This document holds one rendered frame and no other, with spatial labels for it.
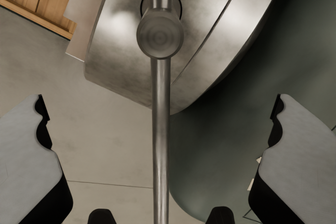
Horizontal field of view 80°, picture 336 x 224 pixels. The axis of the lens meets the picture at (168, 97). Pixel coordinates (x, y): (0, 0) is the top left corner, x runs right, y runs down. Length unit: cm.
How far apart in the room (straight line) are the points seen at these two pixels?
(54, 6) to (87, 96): 112
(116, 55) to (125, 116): 145
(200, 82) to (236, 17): 7
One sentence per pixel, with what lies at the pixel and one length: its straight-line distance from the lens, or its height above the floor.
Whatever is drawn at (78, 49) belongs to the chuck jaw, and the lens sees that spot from 32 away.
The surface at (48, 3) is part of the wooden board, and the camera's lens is 58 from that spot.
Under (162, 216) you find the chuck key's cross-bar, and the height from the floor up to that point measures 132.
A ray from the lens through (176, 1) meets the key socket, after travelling 18.
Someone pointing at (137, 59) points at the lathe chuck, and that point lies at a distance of 20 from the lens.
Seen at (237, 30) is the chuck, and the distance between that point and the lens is 19.
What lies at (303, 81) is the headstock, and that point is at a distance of 23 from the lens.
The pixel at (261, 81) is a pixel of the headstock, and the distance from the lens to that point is 23.
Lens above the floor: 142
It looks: 65 degrees down
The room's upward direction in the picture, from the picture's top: 170 degrees clockwise
